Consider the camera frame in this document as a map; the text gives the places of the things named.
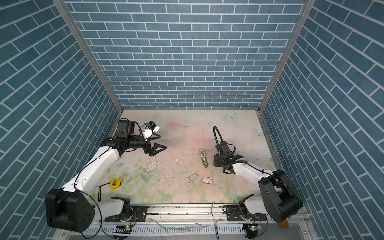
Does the light blue stapler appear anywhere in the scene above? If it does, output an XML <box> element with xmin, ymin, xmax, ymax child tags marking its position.
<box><xmin>200</xmin><ymin>150</ymin><xmax>209</xmax><ymax>168</ymax></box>

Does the red white staple box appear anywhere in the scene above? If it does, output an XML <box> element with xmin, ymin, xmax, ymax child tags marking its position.
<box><xmin>203</xmin><ymin>177</ymin><xmax>213</xmax><ymax>185</ymax></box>

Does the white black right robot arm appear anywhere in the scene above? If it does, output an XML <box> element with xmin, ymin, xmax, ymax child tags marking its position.
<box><xmin>214</xmin><ymin>141</ymin><xmax>303</xmax><ymax>223</ymax></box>

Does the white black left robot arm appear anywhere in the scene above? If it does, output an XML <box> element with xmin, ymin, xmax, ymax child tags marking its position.
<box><xmin>45</xmin><ymin>118</ymin><xmax>166</xmax><ymax>233</ymax></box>

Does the yellow tape measure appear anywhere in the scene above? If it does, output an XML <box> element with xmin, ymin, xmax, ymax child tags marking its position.
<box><xmin>109</xmin><ymin>178</ymin><xmax>123</xmax><ymax>190</ymax></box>

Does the green circuit board right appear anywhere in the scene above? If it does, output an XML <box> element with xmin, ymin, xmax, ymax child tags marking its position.
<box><xmin>243</xmin><ymin>224</ymin><xmax>263</xmax><ymax>240</ymax></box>

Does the brown white plush toy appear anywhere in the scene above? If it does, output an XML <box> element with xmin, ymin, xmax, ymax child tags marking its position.
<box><xmin>280</xmin><ymin>220</ymin><xmax>290</xmax><ymax>230</ymax></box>

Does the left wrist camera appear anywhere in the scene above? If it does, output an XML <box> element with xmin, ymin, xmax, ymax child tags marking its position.
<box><xmin>142</xmin><ymin>121</ymin><xmax>160</xmax><ymax>140</ymax></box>

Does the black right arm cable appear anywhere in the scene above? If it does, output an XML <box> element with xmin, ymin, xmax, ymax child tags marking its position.
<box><xmin>212</xmin><ymin>125</ymin><xmax>238</xmax><ymax>163</ymax></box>

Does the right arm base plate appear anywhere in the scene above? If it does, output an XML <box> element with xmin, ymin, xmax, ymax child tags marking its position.
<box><xmin>222</xmin><ymin>205</ymin><xmax>267</xmax><ymax>222</ymax></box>

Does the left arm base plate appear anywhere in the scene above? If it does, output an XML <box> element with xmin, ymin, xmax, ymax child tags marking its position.
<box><xmin>105</xmin><ymin>206</ymin><xmax>149</xmax><ymax>223</ymax></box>

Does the aluminium front rail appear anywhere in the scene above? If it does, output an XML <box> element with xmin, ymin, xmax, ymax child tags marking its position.
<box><xmin>59</xmin><ymin>202</ymin><xmax>310</xmax><ymax>226</ymax></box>

